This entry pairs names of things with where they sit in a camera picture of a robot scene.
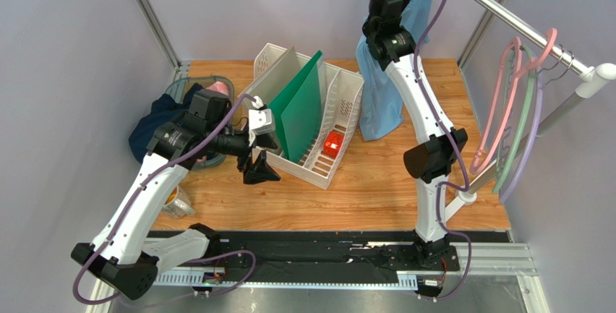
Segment red cube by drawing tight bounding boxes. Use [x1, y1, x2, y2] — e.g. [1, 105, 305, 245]
[322, 130, 344, 158]

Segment purple plastic hanger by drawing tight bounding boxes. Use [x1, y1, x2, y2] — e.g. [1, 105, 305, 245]
[499, 74, 544, 204]

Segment light blue shorts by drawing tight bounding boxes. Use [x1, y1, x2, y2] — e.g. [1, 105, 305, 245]
[356, 0, 432, 141]

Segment white file organizer rack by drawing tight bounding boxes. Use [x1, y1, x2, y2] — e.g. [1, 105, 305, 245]
[253, 52, 364, 189]

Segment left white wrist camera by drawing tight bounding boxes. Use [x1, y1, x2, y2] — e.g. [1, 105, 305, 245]
[248, 96, 275, 136]

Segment pink plastic hanger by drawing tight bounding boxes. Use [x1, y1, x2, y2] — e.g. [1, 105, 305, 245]
[470, 27, 558, 174]

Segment grey laundry basket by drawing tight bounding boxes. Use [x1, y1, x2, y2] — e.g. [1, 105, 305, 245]
[163, 75, 236, 171]

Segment green folder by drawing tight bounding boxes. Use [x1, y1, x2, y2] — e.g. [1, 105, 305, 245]
[269, 51, 322, 163]

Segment green plastic hanger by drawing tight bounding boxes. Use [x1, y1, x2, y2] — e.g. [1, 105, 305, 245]
[492, 44, 540, 198]

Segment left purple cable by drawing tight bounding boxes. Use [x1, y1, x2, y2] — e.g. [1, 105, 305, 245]
[72, 93, 258, 306]

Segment navy blue garment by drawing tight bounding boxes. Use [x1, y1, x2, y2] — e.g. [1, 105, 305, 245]
[128, 83, 203, 164]

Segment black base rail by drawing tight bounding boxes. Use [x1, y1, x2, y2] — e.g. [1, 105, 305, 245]
[166, 228, 461, 286]

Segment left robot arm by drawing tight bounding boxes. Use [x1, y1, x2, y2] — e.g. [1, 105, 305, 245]
[71, 89, 280, 300]

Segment pink garment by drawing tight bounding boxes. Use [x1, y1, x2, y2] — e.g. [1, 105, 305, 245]
[206, 81, 231, 97]

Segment yellow inside mug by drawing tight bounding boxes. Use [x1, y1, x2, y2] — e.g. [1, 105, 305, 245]
[161, 186, 195, 219]

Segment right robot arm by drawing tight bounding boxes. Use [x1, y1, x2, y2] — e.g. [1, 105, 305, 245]
[356, 0, 468, 268]

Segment metal clothes rack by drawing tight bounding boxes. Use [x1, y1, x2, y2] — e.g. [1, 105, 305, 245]
[380, 0, 616, 224]

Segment grey folder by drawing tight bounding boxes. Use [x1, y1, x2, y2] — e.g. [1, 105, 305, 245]
[243, 43, 301, 105]

